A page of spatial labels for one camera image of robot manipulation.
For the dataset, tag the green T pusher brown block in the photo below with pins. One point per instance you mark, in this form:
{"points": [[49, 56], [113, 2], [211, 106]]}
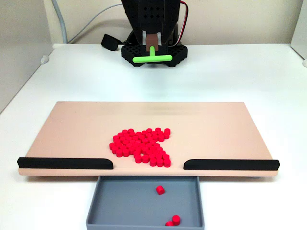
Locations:
{"points": [[152, 58]]}

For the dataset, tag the red granule pile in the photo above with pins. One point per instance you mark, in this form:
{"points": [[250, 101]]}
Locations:
{"points": [[141, 146]]}

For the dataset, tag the red cylindrical granule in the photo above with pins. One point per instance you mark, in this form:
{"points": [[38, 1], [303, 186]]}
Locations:
{"points": [[169, 224], [160, 190], [175, 220]]}

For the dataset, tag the grey container tray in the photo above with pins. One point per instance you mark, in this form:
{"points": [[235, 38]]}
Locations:
{"points": [[129, 203]]}

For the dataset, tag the white round clip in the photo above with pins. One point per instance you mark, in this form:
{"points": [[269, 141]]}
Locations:
{"points": [[44, 60], [305, 62]]}

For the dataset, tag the beige flat board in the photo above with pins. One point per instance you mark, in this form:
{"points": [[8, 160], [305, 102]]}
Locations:
{"points": [[72, 134]]}

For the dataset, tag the black edge rail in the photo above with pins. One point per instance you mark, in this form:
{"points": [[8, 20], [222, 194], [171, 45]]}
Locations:
{"points": [[230, 164], [64, 163]]}

